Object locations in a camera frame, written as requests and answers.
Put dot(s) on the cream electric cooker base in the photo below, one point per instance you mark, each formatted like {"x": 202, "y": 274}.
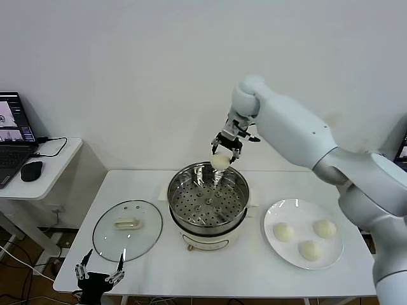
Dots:
{"x": 206, "y": 239}

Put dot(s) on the white side table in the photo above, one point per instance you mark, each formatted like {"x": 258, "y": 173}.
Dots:
{"x": 47, "y": 185}

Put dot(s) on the white round plate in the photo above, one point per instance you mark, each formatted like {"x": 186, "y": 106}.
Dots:
{"x": 280, "y": 209}

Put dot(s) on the open black laptop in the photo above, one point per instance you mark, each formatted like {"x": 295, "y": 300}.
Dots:
{"x": 12, "y": 159}
{"x": 402, "y": 149}

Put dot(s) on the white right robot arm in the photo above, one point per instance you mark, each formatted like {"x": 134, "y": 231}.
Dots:
{"x": 302, "y": 133}

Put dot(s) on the white wall socket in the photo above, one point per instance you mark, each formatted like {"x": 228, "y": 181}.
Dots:
{"x": 58, "y": 209}

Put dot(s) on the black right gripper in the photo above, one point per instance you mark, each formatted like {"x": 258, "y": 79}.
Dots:
{"x": 233, "y": 133}

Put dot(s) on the black computer mouse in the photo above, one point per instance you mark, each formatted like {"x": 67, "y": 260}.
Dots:
{"x": 31, "y": 171}

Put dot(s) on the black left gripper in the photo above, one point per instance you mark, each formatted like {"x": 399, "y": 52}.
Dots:
{"x": 95, "y": 281}

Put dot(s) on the stainless steel steamer basket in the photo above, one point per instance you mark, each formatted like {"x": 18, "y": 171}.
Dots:
{"x": 206, "y": 203}

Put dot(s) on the white steamed baozi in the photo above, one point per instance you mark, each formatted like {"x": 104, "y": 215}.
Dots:
{"x": 220, "y": 161}
{"x": 310, "y": 250}
{"x": 283, "y": 231}
{"x": 324, "y": 228}

